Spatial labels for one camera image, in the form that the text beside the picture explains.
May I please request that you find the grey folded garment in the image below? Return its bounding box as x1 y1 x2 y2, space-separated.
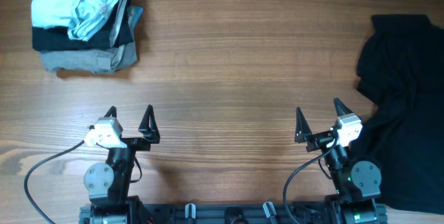
39 5 144 75

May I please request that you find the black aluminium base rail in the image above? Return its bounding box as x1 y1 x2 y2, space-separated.
78 202 388 224

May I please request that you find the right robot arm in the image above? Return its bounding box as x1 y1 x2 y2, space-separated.
289 98 382 223

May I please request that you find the left black cable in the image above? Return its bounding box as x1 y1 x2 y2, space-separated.
23 139 86 224

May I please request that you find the right white rail clip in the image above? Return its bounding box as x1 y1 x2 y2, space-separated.
262 201 278 224

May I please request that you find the light blue folded garment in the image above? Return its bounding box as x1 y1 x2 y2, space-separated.
31 0 119 42

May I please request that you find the left white rail clip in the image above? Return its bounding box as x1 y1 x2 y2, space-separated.
185 203 196 220

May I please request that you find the right black cable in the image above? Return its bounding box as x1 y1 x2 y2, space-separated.
282 137 339 224

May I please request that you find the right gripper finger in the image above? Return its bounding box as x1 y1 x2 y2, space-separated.
334 98 352 117
294 107 312 144

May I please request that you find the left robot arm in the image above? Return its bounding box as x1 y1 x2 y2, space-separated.
79 105 160 224

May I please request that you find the white rail clip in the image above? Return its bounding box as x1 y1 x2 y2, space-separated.
262 201 278 224
185 203 196 220

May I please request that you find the black cable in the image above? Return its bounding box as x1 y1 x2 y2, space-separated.
282 137 339 224
23 139 86 224

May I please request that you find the black folded garment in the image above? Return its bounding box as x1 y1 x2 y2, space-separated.
32 0 133 51

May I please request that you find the black t-shirt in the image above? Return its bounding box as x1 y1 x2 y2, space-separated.
351 15 443 214

